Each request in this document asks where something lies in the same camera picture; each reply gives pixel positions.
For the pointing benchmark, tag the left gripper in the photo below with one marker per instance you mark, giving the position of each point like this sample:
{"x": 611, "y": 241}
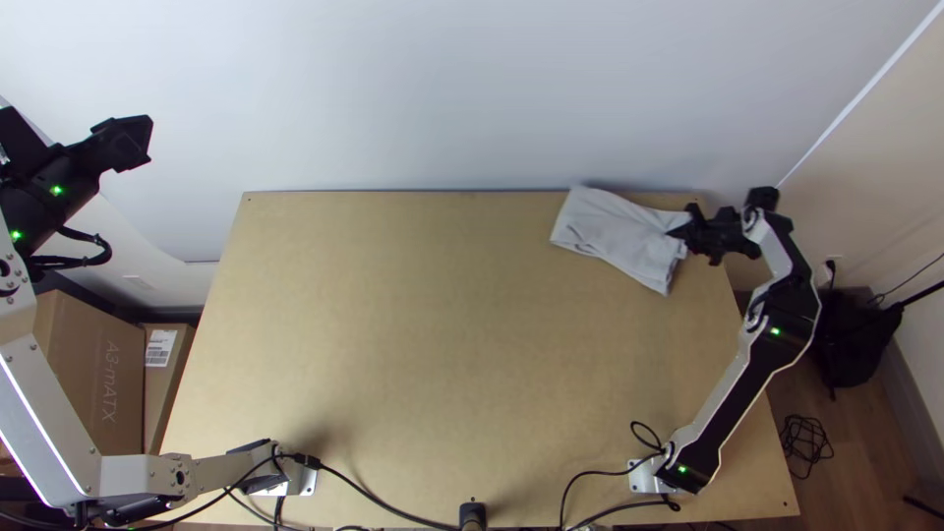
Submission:
{"x": 122, "y": 144}

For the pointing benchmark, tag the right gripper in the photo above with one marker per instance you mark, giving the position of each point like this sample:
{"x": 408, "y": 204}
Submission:
{"x": 719, "y": 232}

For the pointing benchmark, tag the grey t-shirt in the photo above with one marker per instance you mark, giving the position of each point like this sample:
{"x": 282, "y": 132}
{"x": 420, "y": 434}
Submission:
{"x": 612, "y": 229}

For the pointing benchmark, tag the black bag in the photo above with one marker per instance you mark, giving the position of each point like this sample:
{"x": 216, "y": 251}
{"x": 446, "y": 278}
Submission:
{"x": 852, "y": 339}

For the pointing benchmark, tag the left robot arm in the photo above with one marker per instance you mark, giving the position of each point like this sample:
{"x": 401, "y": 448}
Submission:
{"x": 37, "y": 413}

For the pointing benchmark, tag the large cardboard box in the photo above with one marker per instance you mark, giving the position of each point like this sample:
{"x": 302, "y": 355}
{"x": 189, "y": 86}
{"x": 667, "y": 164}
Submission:
{"x": 88, "y": 369}

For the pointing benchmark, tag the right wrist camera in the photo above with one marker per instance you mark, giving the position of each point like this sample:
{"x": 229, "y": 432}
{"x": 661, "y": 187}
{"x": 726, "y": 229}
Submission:
{"x": 762, "y": 198}

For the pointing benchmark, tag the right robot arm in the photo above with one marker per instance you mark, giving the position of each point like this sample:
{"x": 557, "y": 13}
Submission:
{"x": 767, "y": 354}

